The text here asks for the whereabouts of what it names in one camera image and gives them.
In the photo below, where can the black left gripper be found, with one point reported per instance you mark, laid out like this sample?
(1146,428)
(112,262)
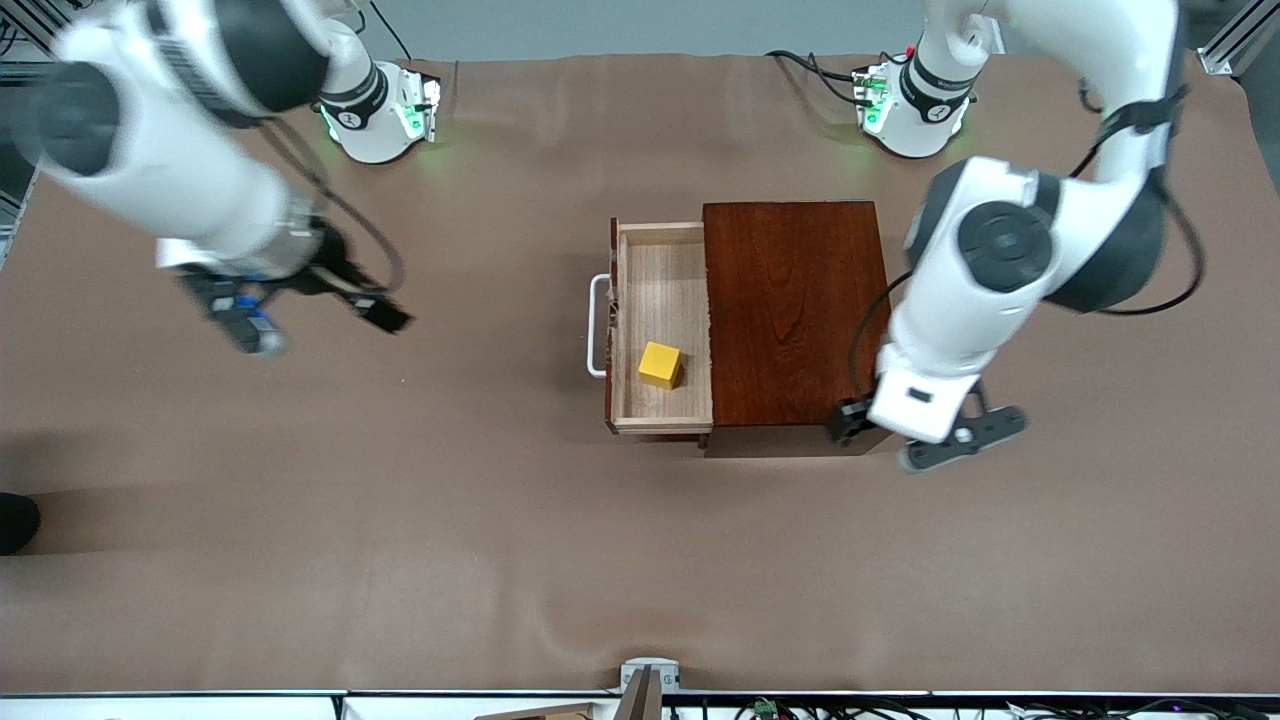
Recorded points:
(850,418)

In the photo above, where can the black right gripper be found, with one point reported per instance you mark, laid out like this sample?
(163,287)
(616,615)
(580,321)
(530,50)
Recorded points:
(335,274)

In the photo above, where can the yellow wooden block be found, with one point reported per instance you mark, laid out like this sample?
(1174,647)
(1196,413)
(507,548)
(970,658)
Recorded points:
(660,365)

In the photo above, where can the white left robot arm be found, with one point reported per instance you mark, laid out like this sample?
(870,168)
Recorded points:
(960,310)

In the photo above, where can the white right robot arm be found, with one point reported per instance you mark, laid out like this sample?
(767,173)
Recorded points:
(180,170)

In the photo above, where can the dark brown wooden cabinet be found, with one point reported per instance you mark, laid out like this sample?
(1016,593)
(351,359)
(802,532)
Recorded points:
(790,310)

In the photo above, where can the green terminal connector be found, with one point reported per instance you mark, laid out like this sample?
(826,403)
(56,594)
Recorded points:
(765,708)

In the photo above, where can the light wooden board piece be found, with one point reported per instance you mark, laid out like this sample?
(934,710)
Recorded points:
(540,713)

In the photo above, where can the black round object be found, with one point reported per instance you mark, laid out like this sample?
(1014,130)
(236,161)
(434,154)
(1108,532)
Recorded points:
(15,525)

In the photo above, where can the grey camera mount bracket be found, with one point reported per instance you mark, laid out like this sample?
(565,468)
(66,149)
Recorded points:
(640,700)

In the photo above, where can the white table edge rail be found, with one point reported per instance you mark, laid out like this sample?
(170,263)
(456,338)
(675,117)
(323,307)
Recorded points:
(200,708)

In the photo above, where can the aluminium frame profile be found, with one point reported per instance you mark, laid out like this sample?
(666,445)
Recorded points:
(1222,58)

